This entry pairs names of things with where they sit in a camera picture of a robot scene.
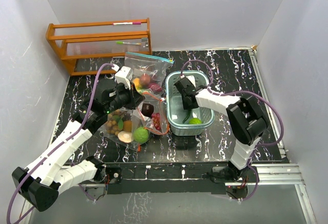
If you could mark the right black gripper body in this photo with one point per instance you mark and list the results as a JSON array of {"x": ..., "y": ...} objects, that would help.
[{"x": 185, "y": 106}]

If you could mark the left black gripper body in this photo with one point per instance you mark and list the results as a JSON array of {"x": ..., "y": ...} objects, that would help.
[{"x": 124, "y": 97}]

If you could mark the green cucumber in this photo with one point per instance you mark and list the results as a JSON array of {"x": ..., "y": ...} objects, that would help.
[{"x": 189, "y": 112}]

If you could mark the longan bunch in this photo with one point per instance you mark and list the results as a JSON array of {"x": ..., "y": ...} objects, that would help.
[{"x": 115, "y": 123}]

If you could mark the green yellow mango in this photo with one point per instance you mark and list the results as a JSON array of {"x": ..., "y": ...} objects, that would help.
[{"x": 138, "y": 85}]

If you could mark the green lime fruit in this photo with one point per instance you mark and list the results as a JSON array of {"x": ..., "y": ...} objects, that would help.
[{"x": 195, "y": 121}]

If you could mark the light blue plastic basket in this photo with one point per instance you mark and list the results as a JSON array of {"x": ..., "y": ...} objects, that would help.
[{"x": 176, "y": 113}]

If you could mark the orange-zipper clear bag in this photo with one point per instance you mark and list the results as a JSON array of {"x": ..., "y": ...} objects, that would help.
[
  {"x": 159, "y": 104},
  {"x": 127, "y": 115}
]

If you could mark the magenta round fruit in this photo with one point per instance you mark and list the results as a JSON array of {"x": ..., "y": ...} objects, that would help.
[{"x": 155, "y": 88}]

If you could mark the orange fruit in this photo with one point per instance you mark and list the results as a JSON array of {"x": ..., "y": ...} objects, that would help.
[{"x": 127, "y": 127}]

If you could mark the red apple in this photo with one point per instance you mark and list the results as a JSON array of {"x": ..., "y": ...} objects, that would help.
[{"x": 145, "y": 80}]

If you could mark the red grape bunch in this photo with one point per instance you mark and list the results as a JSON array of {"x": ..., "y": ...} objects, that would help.
[{"x": 156, "y": 121}]

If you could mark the blue-zipper clear bag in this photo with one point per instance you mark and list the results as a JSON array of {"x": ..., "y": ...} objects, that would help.
[{"x": 154, "y": 66}]

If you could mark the white round bun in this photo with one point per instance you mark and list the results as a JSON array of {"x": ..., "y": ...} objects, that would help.
[{"x": 125, "y": 137}]

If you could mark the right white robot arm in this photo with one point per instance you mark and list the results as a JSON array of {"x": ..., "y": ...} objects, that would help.
[{"x": 245, "y": 115}]

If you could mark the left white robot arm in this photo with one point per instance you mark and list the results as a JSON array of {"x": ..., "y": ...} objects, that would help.
[{"x": 42, "y": 181}]

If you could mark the orange wooden shelf rack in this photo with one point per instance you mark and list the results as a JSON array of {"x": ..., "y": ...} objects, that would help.
[{"x": 96, "y": 40}]

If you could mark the green marker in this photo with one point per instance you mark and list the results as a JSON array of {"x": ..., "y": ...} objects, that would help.
[{"x": 127, "y": 43}]

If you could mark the pink white marker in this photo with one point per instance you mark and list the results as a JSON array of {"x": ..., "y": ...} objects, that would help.
[{"x": 127, "y": 23}]

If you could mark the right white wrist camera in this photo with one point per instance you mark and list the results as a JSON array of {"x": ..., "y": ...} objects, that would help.
[{"x": 191, "y": 78}]

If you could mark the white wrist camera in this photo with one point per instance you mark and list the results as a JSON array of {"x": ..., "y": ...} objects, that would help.
[
  {"x": 191, "y": 78},
  {"x": 123, "y": 75}
]

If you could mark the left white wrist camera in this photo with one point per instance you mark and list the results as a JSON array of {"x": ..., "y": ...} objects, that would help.
[{"x": 123, "y": 75}]

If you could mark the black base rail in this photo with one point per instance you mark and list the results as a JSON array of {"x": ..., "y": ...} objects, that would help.
[{"x": 174, "y": 177}]

